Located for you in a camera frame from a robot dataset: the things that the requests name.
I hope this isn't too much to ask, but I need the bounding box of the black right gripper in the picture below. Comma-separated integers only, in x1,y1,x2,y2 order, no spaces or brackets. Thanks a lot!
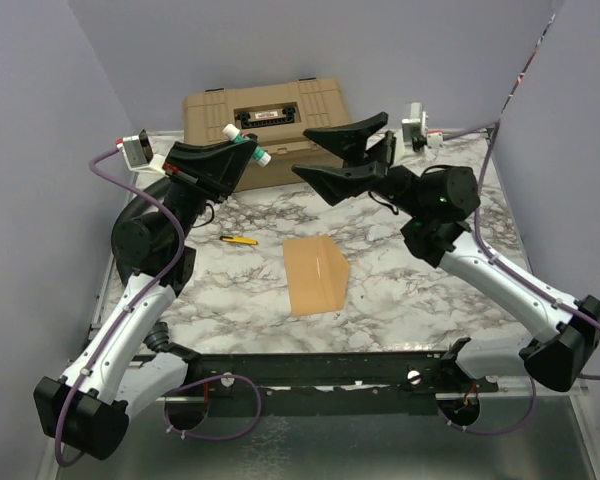
293,112,426,218

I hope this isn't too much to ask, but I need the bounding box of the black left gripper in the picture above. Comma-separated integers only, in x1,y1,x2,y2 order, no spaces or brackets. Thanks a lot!
160,134,257,247

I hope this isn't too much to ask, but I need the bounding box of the white green glue stick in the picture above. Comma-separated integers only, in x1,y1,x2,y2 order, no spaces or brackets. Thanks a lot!
222,123,272,167

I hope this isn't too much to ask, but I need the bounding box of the brown paper envelope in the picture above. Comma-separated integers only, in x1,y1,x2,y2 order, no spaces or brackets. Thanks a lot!
282,235,350,317

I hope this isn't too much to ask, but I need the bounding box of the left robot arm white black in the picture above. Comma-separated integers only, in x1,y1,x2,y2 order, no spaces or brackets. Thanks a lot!
34,132,260,467

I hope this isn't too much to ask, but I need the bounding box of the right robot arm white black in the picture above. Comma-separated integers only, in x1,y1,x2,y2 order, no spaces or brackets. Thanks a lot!
292,112,600,392

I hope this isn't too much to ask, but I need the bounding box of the tan plastic toolbox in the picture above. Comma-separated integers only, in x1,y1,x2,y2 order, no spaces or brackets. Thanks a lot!
183,78,351,192

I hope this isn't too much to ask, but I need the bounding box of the yellow black utility knife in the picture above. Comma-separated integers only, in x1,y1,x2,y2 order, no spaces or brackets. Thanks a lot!
219,235,258,246

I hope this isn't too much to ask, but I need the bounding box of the black corrugated hose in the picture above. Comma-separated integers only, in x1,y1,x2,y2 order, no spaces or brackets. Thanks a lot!
114,177,174,226

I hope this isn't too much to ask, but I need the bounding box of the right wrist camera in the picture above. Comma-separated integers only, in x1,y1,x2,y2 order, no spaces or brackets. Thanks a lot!
401,102,444,153

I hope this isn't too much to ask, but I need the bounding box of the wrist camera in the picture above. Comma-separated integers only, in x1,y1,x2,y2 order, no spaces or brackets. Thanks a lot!
116,130,165,176
401,102,444,153

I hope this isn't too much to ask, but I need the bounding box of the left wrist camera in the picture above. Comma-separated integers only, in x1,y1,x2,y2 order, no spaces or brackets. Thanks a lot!
116,130,165,176

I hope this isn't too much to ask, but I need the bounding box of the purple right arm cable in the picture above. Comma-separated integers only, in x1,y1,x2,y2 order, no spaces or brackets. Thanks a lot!
439,119,600,435

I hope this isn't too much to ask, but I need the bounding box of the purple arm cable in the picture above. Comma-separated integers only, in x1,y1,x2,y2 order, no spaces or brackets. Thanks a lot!
439,119,600,435
53,147,262,467

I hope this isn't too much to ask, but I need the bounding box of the aluminium extrusion frame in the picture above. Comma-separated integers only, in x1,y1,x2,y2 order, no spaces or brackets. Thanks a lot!
34,130,589,480

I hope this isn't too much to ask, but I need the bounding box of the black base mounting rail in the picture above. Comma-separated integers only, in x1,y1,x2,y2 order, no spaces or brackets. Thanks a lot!
162,351,498,420

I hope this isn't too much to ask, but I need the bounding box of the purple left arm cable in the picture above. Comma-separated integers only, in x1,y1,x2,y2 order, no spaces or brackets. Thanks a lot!
53,147,262,467

